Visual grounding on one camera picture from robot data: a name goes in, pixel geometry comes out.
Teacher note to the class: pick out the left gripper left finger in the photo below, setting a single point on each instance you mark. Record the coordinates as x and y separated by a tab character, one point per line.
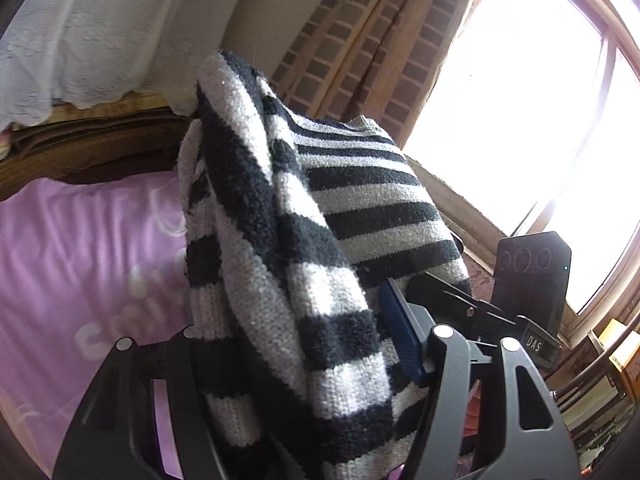
113	432

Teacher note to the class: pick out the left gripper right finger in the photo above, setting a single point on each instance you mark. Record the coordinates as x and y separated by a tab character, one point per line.
521	434

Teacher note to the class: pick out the black white striped sweater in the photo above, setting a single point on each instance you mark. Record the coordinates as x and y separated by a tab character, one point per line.
292	225

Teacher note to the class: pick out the wooden framed furniture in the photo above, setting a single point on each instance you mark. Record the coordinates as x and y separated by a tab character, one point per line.
596	388

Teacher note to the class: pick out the purple fleece blanket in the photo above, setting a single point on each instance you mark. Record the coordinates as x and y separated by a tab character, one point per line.
82	266

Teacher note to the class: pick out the brown checkered curtain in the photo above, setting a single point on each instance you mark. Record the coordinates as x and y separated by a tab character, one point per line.
376	58

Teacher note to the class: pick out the white lace cover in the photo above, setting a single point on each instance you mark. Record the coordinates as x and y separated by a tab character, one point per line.
90	52

